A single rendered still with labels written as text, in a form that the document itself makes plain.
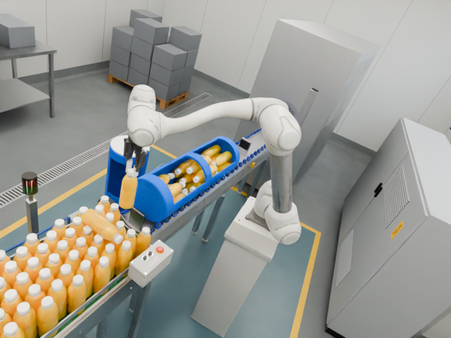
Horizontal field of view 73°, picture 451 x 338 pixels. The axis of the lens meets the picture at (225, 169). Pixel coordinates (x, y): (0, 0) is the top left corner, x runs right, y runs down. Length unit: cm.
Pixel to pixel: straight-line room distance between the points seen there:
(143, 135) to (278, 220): 84
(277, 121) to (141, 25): 428
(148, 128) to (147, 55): 424
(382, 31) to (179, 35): 343
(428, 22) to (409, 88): 106
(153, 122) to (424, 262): 201
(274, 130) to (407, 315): 200
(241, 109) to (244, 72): 544
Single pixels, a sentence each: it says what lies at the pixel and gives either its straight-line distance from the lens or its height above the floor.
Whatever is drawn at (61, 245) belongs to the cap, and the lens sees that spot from 158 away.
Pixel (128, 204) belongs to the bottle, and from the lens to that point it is 161.
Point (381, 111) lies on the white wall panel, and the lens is 655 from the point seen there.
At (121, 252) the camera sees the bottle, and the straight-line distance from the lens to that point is 160.
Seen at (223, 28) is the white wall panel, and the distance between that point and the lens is 688.
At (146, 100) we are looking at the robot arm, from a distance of 127.
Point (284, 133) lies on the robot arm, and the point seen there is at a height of 186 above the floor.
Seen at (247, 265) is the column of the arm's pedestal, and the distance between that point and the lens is 205.
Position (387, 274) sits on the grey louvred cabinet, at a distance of 260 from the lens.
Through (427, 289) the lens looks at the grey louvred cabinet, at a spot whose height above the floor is 93.
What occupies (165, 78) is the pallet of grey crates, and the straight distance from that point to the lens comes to 523.
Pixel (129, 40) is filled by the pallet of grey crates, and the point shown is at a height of 83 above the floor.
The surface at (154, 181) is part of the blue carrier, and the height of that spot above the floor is 123.
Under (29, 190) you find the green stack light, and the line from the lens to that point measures 173.
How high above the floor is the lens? 234
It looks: 33 degrees down
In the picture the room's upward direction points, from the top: 20 degrees clockwise
